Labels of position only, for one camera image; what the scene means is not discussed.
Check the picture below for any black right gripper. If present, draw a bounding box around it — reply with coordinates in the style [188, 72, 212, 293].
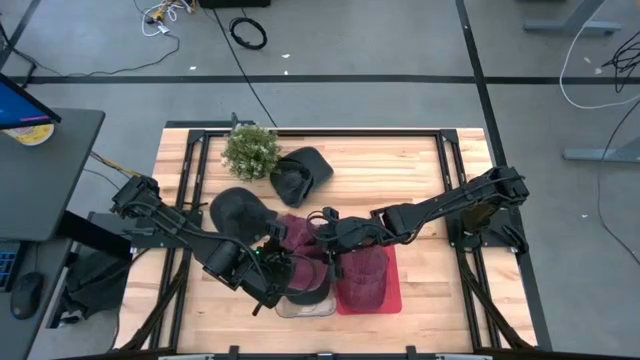
[312, 206, 384, 282]

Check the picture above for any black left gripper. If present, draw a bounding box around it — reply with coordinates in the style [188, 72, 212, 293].
[248, 218, 297, 317]

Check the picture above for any maroon baseball cap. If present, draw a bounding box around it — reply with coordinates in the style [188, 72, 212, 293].
[276, 213, 332, 294]
[336, 244, 391, 315]

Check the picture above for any black baseball cap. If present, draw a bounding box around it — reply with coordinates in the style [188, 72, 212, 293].
[269, 145, 335, 209]
[283, 272, 335, 307]
[208, 186, 280, 247]

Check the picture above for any clear plastic bin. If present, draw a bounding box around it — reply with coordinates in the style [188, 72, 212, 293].
[273, 292, 338, 320]

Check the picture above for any green potted plant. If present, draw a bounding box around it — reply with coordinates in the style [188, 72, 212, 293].
[220, 123, 282, 183]

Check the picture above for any black bag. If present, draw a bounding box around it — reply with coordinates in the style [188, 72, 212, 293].
[63, 247, 134, 321]

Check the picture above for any dark grey desk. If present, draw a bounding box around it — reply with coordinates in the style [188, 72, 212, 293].
[0, 107, 107, 244]

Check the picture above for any black computer mouse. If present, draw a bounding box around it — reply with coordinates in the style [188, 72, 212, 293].
[9, 271, 45, 321]

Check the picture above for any black box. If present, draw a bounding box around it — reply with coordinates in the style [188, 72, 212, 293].
[198, 0, 272, 9]

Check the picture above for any black keyboard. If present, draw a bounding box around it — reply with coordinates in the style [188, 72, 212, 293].
[0, 242, 21, 294]

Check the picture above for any grey desk leg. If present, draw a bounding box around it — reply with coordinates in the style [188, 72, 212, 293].
[523, 0, 625, 36]
[562, 134, 640, 164]

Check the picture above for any computer monitor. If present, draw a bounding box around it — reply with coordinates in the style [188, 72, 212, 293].
[0, 72, 63, 131]

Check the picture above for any black metal table frame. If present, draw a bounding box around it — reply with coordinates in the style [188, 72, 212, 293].
[117, 127, 539, 360]

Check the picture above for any yellow cable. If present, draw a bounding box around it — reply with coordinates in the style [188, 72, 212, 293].
[89, 151, 142, 178]

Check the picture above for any long black floor cable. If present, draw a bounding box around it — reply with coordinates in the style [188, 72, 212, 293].
[213, 8, 279, 128]

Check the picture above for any coiled black cable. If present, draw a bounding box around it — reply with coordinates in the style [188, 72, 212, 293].
[228, 16, 269, 51]

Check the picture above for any white cable bundle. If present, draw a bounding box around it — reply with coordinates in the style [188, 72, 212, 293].
[141, 0, 194, 38]

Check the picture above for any thin black floor cable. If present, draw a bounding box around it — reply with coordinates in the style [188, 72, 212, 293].
[596, 99, 640, 265]

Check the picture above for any long white floor cable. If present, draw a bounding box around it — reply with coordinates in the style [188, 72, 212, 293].
[558, 17, 640, 111]

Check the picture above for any black cable bundle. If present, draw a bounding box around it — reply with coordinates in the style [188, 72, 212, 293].
[599, 29, 640, 94]

